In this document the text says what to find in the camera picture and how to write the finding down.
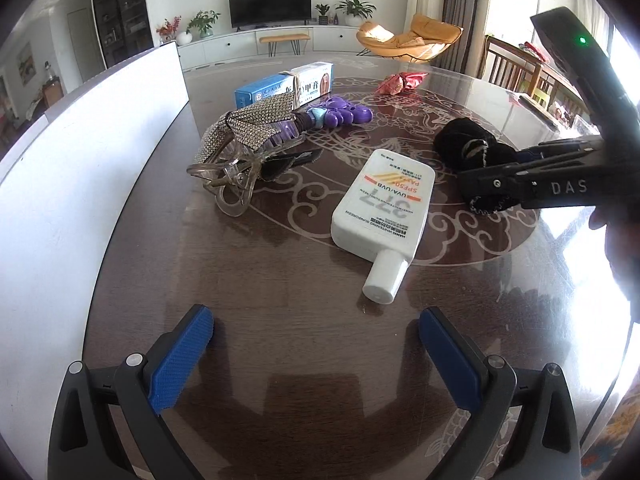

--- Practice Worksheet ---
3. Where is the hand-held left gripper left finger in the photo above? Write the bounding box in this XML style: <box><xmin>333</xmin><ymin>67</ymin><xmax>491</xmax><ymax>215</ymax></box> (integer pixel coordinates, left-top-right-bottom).
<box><xmin>49</xmin><ymin>304</ymin><xmax>215</xmax><ymax>480</ymax></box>

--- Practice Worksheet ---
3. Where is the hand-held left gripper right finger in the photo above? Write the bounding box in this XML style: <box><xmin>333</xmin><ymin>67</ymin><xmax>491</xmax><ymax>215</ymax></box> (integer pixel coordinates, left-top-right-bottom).
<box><xmin>419</xmin><ymin>306</ymin><xmax>583</xmax><ymax>480</ymax></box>

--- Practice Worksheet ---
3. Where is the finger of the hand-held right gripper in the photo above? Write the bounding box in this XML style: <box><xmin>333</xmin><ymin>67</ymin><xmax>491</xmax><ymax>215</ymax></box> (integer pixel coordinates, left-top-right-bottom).
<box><xmin>517</xmin><ymin>135</ymin><xmax>607</xmax><ymax>163</ymax></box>
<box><xmin>457</xmin><ymin>161</ymin><xmax>551</xmax><ymax>204</ymax></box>

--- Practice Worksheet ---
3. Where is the black velvet scrunchie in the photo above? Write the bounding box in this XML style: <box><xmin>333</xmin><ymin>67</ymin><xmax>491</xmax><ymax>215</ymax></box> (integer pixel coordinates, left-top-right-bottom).
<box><xmin>432</xmin><ymin>117</ymin><xmax>538</xmax><ymax>216</ymax></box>

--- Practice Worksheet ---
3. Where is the white sunscreen bottle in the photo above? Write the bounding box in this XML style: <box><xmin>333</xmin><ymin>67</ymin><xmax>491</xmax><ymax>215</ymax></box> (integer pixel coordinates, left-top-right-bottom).
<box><xmin>330</xmin><ymin>149</ymin><xmax>435</xmax><ymax>305</ymax></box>

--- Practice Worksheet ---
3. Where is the red candy packet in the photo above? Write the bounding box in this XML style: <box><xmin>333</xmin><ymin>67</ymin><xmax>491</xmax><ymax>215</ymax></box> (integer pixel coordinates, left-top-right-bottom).
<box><xmin>375</xmin><ymin>72</ymin><xmax>430</xmax><ymax>96</ymax></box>

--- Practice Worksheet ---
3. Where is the blue and white medicine box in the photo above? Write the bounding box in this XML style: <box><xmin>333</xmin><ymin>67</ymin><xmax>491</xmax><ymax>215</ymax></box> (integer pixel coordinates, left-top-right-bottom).
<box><xmin>234</xmin><ymin>61</ymin><xmax>335</xmax><ymax>111</ymax></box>

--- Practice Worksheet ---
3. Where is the dark patterned glass desktop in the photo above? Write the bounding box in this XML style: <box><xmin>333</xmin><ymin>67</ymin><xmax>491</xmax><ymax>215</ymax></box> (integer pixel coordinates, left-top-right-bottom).
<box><xmin>82</xmin><ymin>50</ymin><xmax>640</xmax><ymax>480</ymax></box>

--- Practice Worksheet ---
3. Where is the person's right hand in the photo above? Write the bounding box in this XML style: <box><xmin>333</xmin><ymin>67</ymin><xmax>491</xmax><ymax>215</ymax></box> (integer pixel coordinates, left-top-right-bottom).
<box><xmin>590</xmin><ymin>207</ymin><xmax>640</xmax><ymax>321</ymax></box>

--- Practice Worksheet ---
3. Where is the wooden dining chair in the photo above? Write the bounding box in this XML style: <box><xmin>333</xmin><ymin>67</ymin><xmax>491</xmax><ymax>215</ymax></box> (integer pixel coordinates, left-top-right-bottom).
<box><xmin>477</xmin><ymin>35</ymin><xmax>591</xmax><ymax>121</ymax></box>

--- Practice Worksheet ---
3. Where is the orange lounge chair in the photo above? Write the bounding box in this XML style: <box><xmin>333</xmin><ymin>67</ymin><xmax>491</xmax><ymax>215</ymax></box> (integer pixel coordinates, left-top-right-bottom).
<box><xmin>356</xmin><ymin>14</ymin><xmax>463</xmax><ymax>63</ymax></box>

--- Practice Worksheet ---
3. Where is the grey curtain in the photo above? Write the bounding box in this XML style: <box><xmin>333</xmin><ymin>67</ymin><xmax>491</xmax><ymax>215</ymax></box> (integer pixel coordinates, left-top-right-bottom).
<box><xmin>445</xmin><ymin>0</ymin><xmax>493</xmax><ymax>76</ymax></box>

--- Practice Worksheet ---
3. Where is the purple plastic toy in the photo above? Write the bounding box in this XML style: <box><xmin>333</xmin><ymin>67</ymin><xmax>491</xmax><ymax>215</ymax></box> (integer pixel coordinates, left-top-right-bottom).
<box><xmin>280</xmin><ymin>97</ymin><xmax>373</xmax><ymax>143</ymax></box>

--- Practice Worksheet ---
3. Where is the large leafy potted plant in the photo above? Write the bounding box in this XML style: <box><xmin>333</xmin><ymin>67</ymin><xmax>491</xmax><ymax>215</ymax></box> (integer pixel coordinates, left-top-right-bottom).
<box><xmin>335</xmin><ymin>0</ymin><xmax>377</xmax><ymax>26</ymax></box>

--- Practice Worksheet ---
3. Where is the rhinestone bow hair clip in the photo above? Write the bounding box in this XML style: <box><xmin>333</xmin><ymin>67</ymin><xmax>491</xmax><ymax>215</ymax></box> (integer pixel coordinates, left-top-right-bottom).
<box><xmin>187</xmin><ymin>95</ymin><xmax>323</xmax><ymax>218</ymax></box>

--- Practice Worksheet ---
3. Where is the white board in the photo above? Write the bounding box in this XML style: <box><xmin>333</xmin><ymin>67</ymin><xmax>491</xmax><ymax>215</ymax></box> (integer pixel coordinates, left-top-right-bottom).
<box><xmin>0</xmin><ymin>41</ymin><xmax>192</xmax><ymax>480</ymax></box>

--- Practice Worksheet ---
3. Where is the wooden bench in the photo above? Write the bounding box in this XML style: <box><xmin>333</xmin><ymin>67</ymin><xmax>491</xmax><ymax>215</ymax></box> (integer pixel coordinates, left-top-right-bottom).
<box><xmin>259</xmin><ymin>33</ymin><xmax>311</xmax><ymax>56</ymax></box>

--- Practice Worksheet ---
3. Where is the black television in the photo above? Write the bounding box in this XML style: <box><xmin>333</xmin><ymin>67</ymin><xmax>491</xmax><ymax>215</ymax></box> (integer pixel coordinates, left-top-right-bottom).
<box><xmin>228</xmin><ymin>0</ymin><xmax>312</xmax><ymax>28</ymax></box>

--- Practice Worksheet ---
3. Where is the white television cabinet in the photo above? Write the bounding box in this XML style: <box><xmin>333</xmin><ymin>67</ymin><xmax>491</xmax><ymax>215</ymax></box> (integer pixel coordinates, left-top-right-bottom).
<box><xmin>177</xmin><ymin>25</ymin><xmax>371</xmax><ymax>71</ymax></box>

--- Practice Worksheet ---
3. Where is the green potted plant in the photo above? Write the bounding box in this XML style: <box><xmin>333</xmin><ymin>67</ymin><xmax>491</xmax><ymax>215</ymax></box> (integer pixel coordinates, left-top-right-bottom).
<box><xmin>187</xmin><ymin>10</ymin><xmax>221</xmax><ymax>38</ymax></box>

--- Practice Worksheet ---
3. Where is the red flower arrangement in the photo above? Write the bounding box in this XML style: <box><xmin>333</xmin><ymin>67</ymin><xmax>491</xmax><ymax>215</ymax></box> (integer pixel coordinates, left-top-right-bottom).
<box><xmin>156</xmin><ymin>16</ymin><xmax>182</xmax><ymax>43</ymax></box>

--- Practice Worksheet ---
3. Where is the dark glass display cabinet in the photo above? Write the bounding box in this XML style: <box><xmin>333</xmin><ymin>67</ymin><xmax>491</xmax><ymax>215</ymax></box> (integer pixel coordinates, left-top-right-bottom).
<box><xmin>91</xmin><ymin>0</ymin><xmax>153</xmax><ymax>68</ymax></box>

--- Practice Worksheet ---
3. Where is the framed wall picture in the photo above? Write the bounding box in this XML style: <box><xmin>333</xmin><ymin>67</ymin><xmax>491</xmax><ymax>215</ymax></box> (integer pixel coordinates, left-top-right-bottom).
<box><xmin>16</xmin><ymin>42</ymin><xmax>36</xmax><ymax>86</ymax></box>

